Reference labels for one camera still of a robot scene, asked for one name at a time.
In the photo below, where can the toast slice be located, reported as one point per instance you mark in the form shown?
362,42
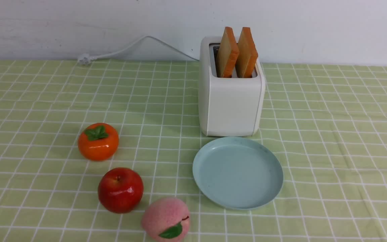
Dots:
245,64
227,54

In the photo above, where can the white two-slot toaster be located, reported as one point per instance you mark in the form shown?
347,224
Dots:
228,106

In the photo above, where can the light blue plate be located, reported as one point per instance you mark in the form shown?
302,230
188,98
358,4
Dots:
237,173

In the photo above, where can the orange persimmon with leaf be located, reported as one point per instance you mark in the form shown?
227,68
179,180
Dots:
98,142

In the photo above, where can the red apple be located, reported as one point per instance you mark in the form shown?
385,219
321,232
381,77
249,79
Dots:
120,190

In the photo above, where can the pink peach with leaf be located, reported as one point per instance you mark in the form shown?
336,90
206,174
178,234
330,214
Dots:
166,220

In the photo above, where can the green checkered tablecloth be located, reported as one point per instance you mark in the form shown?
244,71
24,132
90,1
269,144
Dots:
327,125

